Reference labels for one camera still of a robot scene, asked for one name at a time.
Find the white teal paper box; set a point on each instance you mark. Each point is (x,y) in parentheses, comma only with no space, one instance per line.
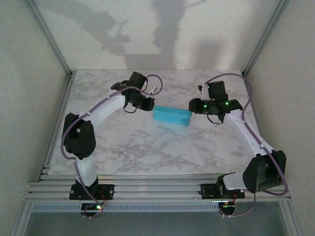
(172,115)

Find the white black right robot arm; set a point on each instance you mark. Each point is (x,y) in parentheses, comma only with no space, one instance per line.
(246,132)

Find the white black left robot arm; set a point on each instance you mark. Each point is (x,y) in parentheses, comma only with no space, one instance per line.
(108,108)

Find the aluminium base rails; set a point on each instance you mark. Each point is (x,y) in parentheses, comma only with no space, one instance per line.
(157,189)

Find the black controller board green light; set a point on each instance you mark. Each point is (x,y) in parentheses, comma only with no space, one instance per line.
(93,208)
(229,209)

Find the aluminium side rail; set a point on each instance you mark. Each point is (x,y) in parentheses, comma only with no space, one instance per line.
(65,98)
(255,98)

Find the aluminium frame post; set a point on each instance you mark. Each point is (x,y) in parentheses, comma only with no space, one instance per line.
(263,39)
(51,39)

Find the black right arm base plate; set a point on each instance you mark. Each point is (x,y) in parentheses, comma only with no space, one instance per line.
(208,190)

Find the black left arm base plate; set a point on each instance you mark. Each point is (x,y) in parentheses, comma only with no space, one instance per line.
(108,190)

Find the aluminium frame leg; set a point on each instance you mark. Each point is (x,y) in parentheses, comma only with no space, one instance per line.
(291,221)
(21,221)

